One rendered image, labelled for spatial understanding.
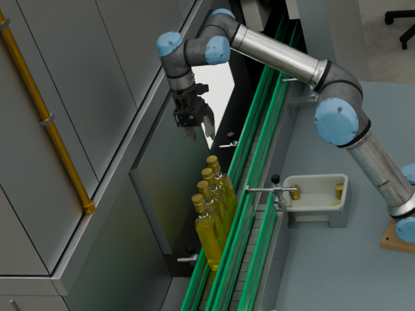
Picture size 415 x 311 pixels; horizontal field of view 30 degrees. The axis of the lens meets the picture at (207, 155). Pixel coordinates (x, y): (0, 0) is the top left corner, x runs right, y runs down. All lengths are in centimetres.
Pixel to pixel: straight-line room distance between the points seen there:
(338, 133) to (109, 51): 65
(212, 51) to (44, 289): 75
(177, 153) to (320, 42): 96
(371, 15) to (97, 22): 345
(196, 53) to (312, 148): 102
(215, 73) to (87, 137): 93
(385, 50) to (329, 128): 286
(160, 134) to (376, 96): 116
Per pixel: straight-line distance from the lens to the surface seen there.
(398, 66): 476
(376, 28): 518
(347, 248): 255
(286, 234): 256
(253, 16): 328
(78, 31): 199
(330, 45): 315
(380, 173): 219
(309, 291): 245
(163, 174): 232
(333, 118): 207
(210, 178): 232
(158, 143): 230
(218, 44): 206
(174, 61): 211
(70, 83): 193
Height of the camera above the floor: 254
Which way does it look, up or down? 35 degrees down
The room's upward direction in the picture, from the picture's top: 19 degrees counter-clockwise
